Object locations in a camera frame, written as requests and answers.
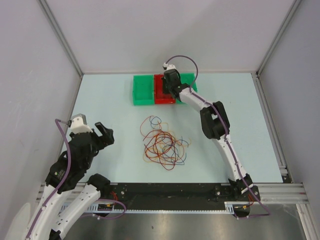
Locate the grey slotted cable duct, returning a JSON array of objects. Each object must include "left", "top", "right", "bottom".
[{"left": 62, "top": 201, "right": 237, "bottom": 215}]

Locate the red bin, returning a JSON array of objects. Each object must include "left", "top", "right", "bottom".
[{"left": 153, "top": 74, "right": 176, "bottom": 105}]

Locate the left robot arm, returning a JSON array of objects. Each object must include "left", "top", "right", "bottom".
[{"left": 22, "top": 117, "right": 115, "bottom": 240}]

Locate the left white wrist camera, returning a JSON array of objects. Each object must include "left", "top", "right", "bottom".
[{"left": 68, "top": 113, "right": 93, "bottom": 134}]

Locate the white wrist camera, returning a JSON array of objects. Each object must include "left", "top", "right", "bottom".
[
  {"left": 68, "top": 113, "right": 93, "bottom": 134},
  {"left": 162, "top": 62, "right": 176, "bottom": 72}
]

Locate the right green bin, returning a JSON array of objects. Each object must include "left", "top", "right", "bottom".
[{"left": 175, "top": 73, "right": 198, "bottom": 104}]

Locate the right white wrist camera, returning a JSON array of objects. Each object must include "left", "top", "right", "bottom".
[{"left": 162, "top": 62, "right": 176, "bottom": 72}]

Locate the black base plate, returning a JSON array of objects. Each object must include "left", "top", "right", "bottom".
[{"left": 97, "top": 183, "right": 260, "bottom": 212}]

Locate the left green bin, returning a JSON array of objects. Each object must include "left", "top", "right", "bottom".
[{"left": 132, "top": 75, "right": 155, "bottom": 106}]

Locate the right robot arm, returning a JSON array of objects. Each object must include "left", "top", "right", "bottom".
[{"left": 162, "top": 68, "right": 254, "bottom": 201}]

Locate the green bin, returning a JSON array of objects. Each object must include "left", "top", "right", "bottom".
[
  {"left": 132, "top": 75, "right": 155, "bottom": 106},
  {"left": 175, "top": 73, "right": 198, "bottom": 104}
]

